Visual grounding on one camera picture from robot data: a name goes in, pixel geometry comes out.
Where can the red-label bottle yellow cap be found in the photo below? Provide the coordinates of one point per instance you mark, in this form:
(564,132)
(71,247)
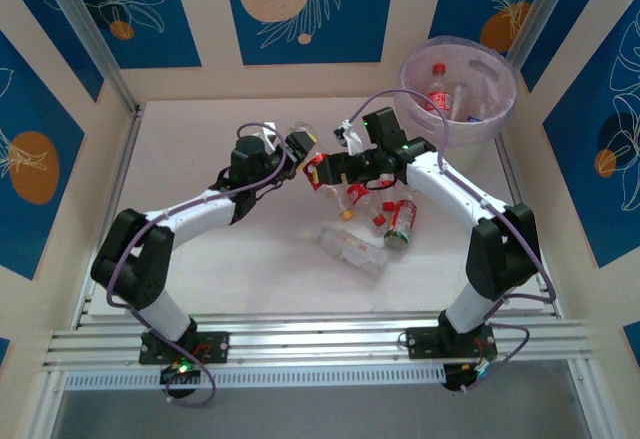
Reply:
(312,171)

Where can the blue-label bottle blue cap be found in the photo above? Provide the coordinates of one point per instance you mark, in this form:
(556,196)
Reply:
(459,99)

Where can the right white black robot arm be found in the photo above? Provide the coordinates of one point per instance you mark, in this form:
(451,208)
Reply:
(450,184)

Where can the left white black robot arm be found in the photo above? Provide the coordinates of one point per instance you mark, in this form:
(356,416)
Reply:
(200,214)

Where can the lavender round plastic bin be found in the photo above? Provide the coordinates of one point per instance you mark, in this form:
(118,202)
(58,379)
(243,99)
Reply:
(415,84)

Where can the slim white bottle red cap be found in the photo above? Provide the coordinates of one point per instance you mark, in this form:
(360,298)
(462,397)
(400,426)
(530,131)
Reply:
(389,205)

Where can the black controller board with LED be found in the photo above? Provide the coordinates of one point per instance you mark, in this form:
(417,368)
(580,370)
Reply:
(465,374)
(180,371)

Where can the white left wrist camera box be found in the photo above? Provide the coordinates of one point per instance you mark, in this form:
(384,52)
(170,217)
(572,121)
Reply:
(267,134)

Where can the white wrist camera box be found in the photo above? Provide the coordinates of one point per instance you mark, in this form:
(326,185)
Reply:
(267,134)
(350,136)

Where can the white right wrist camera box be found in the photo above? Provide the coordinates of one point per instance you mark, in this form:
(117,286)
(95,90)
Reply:
(350,136)

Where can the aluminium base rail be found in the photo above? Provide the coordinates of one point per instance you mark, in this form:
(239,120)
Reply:
(320,344)

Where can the aluminium frame post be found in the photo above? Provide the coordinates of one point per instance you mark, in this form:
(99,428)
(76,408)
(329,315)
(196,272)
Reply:
(90,34)
(542,9)

